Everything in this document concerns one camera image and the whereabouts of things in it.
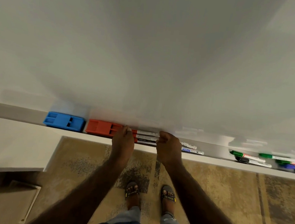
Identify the person's left hand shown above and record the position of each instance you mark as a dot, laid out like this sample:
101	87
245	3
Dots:
122	144

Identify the person's right hand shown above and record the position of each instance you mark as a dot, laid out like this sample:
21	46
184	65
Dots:
168	149

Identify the red-capped markers group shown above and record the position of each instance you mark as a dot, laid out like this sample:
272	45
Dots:
145	137
144	142
145	133

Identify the red whiteboard eraser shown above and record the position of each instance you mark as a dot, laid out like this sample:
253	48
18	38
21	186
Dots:
99	127

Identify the blue whiteboard eraser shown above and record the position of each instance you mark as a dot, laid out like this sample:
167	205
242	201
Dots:
61	121

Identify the white whiteboard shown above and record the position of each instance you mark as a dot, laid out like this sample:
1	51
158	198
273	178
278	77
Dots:
142	51

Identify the grey whiteboard tray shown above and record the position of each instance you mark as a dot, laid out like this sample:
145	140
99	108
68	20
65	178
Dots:
18	113

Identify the person's right forearm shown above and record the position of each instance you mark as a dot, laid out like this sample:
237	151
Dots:
205	211

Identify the person's left forearm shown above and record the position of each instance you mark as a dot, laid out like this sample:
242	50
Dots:
83	200

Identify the person's right foot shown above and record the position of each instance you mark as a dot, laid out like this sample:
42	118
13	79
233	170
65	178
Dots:
168	207

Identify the person's foot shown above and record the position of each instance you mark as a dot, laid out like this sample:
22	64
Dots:
132	203
168	207

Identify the person's left foot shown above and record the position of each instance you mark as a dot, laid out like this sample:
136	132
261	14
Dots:
132	203

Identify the black yellow-trim sandal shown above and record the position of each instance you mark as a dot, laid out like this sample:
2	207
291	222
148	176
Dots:
131	193
168	198

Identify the grey trousers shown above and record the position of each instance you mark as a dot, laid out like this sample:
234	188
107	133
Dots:
125	217

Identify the white ledge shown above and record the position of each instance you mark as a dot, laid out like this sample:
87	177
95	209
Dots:
10	145

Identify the beige planter box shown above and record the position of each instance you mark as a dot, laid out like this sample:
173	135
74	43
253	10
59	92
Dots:
0	203

